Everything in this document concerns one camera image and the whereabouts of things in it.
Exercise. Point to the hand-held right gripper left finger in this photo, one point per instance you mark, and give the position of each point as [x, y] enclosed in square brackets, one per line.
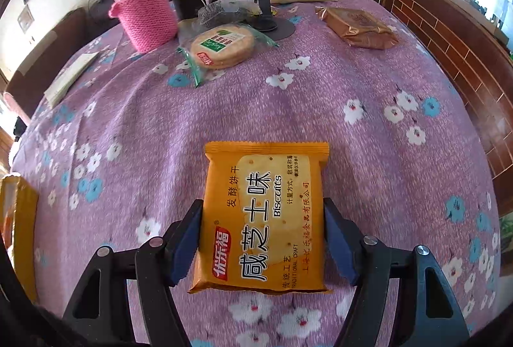
[186, 246]

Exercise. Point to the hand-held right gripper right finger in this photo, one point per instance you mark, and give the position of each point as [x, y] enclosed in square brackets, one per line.
[340, 246]

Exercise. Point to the orange biscuit packet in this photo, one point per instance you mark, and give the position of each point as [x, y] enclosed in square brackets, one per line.
[260, 218]

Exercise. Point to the yellow cardboard box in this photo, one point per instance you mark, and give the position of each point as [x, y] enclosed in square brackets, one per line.
[22, 234]

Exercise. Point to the round rice cracker packet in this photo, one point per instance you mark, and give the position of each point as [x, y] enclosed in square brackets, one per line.
[222, 48]

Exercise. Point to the white paper booklet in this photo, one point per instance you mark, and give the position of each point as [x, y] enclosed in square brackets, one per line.
[70, 80]

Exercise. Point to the brown snack packet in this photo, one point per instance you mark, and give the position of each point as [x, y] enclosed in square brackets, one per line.
[356, 28]

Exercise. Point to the wooden brick-pattern cabinet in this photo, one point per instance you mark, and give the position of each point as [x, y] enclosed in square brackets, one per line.
[461, 62]

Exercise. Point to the clear bag of dark bits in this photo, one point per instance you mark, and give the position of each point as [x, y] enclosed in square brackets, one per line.
[224, 12]

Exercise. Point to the brown armchair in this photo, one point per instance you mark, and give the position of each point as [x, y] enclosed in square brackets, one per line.
[48, 50]

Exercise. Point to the small wall plaque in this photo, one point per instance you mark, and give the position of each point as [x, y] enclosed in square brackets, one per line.
[26, 18]

